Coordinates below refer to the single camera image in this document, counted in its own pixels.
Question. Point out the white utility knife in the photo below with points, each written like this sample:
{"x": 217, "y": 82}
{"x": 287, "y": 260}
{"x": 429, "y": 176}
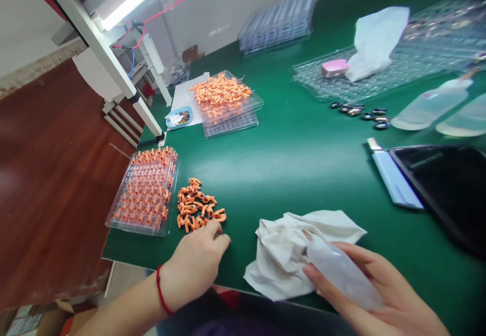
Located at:
{"x": 395, "y": 176}

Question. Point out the person's right fingers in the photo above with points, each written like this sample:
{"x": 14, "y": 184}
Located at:
{"x": 358, "y": 251}

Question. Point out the clear tray of orange parts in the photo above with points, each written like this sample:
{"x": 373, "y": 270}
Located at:
{"x": 146, "y": 191}

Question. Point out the stack of clear empty trays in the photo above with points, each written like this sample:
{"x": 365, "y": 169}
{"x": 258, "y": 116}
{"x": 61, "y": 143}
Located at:
{"x": 279, "y": 21}

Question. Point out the large clear blister tray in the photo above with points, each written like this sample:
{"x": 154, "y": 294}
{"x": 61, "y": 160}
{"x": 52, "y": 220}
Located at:
{"x": 414, "y": 70}

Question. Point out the crumpled white cloth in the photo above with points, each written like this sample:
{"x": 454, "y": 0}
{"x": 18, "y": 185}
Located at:
{"x": 281, "y": 245}

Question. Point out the fluorescent light tube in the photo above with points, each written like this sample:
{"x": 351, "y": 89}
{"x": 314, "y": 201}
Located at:
{"x": 133, "y": 0}

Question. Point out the stack of clear lidded trays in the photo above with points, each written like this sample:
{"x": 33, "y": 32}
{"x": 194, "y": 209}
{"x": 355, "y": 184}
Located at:
{"x": 235, "y": 121}

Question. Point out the blister tray with metallic parts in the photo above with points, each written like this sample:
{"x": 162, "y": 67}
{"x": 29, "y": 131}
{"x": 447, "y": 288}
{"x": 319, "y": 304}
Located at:
{"x": 448, "y": 13}

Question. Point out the white paper sheet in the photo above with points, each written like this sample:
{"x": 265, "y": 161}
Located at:
{"x": 190, "y": 104}

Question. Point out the clear plastic squeeze bottle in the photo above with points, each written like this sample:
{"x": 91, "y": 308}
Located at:
{"x": 341, "y": 271}

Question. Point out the row of dark shiny parts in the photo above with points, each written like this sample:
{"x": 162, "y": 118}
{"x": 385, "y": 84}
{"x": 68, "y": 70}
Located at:
{"x": 360, "y": 112}

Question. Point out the person's left hand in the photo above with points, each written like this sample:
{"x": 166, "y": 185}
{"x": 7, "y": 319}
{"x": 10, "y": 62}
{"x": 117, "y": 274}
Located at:
{"x": 193, "y": 260}

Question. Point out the person's right thumb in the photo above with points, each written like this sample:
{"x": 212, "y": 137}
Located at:
{"x": 317, "y": 281}

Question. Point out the clear bottle with brown cap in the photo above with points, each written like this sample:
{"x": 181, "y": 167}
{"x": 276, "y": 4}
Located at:
{"x": 429, "y": 104}

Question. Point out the loose pile of orange parts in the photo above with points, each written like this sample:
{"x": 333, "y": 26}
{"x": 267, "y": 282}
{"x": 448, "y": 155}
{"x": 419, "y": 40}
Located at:
{"x": 197, "y": 207}

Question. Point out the heap of orange parts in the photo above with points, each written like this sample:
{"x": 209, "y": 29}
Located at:
{"x": 220, "y": 93}

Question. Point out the black tray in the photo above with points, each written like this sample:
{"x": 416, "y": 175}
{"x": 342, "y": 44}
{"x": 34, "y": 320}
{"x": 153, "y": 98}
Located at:
{"x": 448, "y": 188}

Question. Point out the small blue dish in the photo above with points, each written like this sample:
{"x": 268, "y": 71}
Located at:
{"x": 177, "y": 117}

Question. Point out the white metal frame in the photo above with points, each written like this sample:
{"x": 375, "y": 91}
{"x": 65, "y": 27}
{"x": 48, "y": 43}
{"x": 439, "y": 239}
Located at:
{"x": 102, "y": 55}

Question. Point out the person's left thumb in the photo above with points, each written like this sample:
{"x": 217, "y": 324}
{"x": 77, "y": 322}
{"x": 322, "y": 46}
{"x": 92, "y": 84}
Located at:
{"x": 223, "y": 242}

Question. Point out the cardboard boxes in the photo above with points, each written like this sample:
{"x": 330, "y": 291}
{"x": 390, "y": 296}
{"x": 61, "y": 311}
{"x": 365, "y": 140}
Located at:
{"x": 34, "y": 319}

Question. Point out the white plastic bag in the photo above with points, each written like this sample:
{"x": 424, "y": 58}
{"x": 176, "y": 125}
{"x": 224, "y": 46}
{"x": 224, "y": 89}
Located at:
{"x": 376, "y": 40}

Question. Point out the green table mat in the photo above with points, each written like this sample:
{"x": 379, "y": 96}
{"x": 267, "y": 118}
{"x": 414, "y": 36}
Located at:
{"x": 303, "y": 161}

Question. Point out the pink box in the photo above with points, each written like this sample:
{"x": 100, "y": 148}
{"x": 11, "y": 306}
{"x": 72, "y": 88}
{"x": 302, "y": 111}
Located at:
{"x": 335, "y": 68}

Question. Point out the person's right hand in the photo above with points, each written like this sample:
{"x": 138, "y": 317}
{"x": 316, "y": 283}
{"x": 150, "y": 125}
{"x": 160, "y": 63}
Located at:
{"x": 402, "y": 313}

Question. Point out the person's left fingers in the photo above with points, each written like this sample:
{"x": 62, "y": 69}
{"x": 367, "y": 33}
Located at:
{"x": 209, "y": 229}

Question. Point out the person's body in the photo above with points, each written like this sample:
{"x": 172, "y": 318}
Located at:
{"x": 246, "y": 317}

